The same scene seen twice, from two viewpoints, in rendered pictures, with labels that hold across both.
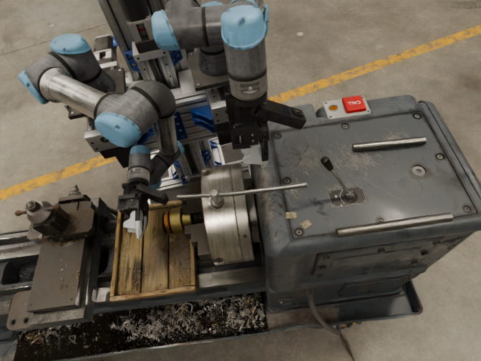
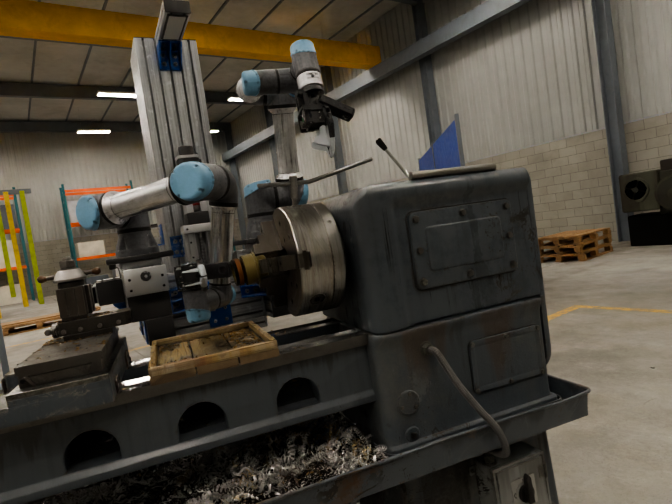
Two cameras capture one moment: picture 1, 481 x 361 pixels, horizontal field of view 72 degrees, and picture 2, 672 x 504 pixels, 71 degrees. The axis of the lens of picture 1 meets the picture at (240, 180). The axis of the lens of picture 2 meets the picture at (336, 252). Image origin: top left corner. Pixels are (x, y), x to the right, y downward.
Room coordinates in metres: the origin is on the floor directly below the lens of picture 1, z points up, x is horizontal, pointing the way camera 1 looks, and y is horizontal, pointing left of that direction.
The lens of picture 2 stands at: (-0.81, 0.47, 1.16)
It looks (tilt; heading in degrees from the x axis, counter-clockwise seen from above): 3 degrees down; 338
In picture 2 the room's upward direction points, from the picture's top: 8 degrees counter-clockwise
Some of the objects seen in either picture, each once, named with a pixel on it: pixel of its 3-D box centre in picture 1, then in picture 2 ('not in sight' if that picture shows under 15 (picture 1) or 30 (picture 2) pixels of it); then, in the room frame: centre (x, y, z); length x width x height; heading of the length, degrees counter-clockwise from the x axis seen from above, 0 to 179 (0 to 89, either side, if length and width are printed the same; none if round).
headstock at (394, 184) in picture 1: (345, 194); (419, 245); (0.49, -0.34, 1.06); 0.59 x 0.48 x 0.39; 88
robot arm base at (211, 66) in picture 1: (215, 53); (262, 225); (1.12, 0.01, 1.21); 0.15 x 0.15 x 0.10
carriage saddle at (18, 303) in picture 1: (59, 258); (57, 376); (0.51, 0.72, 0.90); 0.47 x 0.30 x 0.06; 178
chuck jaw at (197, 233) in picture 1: (203, 243); (283, 263); (0.40, 0.14, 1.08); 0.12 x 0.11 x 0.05; 178
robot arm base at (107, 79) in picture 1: (91, 81); (136, 241); (1.08, 0.51, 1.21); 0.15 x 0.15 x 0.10
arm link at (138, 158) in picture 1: (139, 161); not in sight; (0.76, 0.36, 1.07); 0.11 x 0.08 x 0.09; 178
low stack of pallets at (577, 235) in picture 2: not in sight; (573, 245); (5.44, -6.59, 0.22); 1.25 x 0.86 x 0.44; 106
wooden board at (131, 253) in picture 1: (155, 247); (210, 347); (0.50, 0.36, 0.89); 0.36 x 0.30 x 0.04; 178
